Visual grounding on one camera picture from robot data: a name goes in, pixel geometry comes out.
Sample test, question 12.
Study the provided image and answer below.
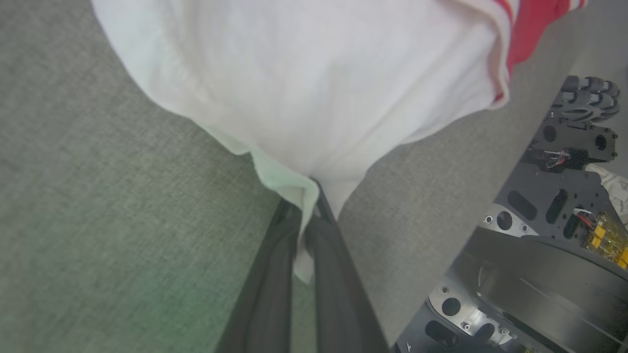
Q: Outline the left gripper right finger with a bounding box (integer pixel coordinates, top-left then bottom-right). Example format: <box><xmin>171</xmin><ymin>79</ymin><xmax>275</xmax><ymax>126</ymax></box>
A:
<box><xmin>304</xmin><ymin>179</ymin><xmax>391</xmax><ymax>353</ymax></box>

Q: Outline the black round robot column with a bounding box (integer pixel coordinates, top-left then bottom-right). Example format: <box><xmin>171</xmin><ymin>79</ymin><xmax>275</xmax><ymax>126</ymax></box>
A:
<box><xmin>461</xmin><ymin>228</ymin><xmax>628</xmax><ymax>353</ymax></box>

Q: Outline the red white basketball jersey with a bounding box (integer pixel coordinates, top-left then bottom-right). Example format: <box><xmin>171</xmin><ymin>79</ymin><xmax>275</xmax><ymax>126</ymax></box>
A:
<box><xmin>91</xmin><ymin>0</ymin><xmax>589</xmax><ymax>284</ymax></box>

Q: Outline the yellow connector circuit board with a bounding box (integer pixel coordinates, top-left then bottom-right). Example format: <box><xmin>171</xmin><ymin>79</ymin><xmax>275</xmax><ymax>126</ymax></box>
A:
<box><xmin>584</xmin><ymin>212</ymin><xmax>628</xmax><ymax>269</ymax></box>

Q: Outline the white crumpled cloth piece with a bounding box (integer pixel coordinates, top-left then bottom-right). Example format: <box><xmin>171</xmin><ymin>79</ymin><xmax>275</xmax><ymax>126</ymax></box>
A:
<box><xmin>584</xmin><ymin>163</ymin><xmax>628</xmax><ymax>227</ymax></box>

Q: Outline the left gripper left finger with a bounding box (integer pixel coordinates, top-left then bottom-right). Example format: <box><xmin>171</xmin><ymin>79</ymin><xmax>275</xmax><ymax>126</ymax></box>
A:
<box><xmin>216</xmin><ymin>199</ymin><xmax>302</xmax><ymax>353</ymax></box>

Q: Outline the black mecanum wheel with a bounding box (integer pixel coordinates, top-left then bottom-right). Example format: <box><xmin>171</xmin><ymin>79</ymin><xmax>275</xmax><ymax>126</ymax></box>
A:
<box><xmin>552</xmin><ymin>76</ymin><xmax>621</xmax><ymax>123</ymax></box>

